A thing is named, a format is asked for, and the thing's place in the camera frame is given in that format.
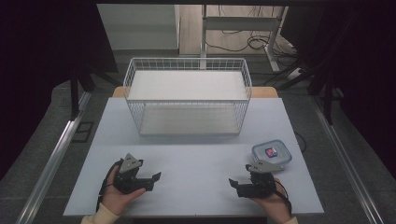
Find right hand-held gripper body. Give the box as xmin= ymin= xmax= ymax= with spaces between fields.
xmin=236 ymin=160 xmax=286 ymax=199

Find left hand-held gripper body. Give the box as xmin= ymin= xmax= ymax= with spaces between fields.
xmin=112 ymin=152 xmax=155 ymax=195

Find person's left hand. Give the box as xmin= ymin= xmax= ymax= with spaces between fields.
xmin=100 ymin=164 xmax=147 ymax=217

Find person's right hand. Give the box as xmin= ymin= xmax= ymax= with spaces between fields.
xmin=248 ymin=178 xmax=293 ymax=224

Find clear blue-lidded food container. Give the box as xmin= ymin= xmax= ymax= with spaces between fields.
xmin=250 ymin=138 xmax=293 ymax=171

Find black tripod stand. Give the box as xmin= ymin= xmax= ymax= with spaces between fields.
xmin=276 ymin=61 xmax=345 ymax=126
xmin=68 ymin=61 xmax=123 ymax=121

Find white power strip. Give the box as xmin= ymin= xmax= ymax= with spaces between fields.
xmin=285 ymin=66 xmax=304 ymax=81

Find dark curtain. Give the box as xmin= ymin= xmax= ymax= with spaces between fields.
xmin=284 ymin=4 xmax=396 ymax=172
xmin=0 ymin=0 xmax=120 ymax=181

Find white cabinet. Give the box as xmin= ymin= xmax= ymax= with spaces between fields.
xmin=96 ymin=3 xmax=181 ymax=51

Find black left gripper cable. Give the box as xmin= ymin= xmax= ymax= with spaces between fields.
xmin=95 ymin=158 xmax=125 ymax=213

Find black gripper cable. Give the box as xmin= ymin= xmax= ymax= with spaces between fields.
xmin=95 ymin=158 xmax=125 ymax=213
xmin=273 ymin=178 xmax=293 ymax=217

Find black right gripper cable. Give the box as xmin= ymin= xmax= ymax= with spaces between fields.
xmin=273 ymin=178 xmax=293 ymax=217

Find black cable beside table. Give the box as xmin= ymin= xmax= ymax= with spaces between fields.
xmin=293 ymin=131 xmax=308 ymax=154

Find black floor frame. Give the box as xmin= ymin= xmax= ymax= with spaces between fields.
xmin=71 ymin=120 xmax=95 ymax=144

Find aluminium rail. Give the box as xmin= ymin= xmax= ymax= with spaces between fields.
xmin=14 ymin=91 xmax=93 ymax=224
xmin=310 ymin=92 xmax=387 ymax=224

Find white wire basket shelf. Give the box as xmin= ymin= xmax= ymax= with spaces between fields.
xmin=122 ymin=57 xmax=253 ymax=137

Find black floor cables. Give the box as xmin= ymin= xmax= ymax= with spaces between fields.
xmin=205 ymin=5 xmax=301 ymax=61

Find white desk frame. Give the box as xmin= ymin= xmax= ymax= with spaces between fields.
xmin=200 ymin=4 xmax=290 ymax=73

